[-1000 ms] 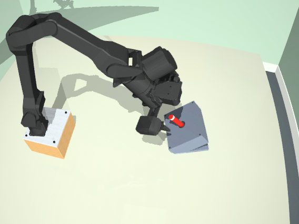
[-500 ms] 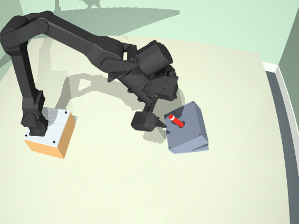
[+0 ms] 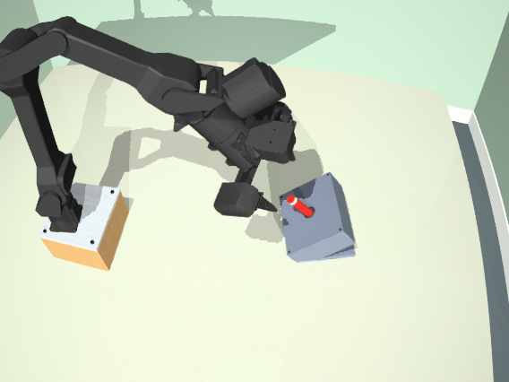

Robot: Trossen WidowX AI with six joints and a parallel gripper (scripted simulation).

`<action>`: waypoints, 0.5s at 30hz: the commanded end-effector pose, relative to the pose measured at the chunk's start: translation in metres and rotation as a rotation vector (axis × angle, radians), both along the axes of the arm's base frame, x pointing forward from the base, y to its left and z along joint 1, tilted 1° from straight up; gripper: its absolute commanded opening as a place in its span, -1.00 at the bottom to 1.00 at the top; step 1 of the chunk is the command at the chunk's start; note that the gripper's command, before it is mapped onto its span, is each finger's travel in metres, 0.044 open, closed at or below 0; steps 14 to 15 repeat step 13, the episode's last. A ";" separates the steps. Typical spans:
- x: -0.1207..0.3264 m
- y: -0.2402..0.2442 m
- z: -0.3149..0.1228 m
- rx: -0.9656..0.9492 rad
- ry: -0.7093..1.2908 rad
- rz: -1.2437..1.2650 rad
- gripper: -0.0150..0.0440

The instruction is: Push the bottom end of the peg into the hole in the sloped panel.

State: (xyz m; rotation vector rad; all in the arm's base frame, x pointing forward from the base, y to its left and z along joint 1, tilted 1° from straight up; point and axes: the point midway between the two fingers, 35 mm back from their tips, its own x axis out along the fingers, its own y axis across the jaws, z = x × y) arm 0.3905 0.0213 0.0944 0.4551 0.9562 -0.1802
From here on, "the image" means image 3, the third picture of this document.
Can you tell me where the red peg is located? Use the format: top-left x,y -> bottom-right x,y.
287,195 -> 314,217

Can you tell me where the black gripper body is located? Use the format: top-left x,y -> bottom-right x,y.
208,101 -> 292,218

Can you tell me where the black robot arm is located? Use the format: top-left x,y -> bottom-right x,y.
0,16 -> 297,233

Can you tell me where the grey sloped panel with hole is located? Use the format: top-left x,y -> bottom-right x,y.
279,172 -> 356,263

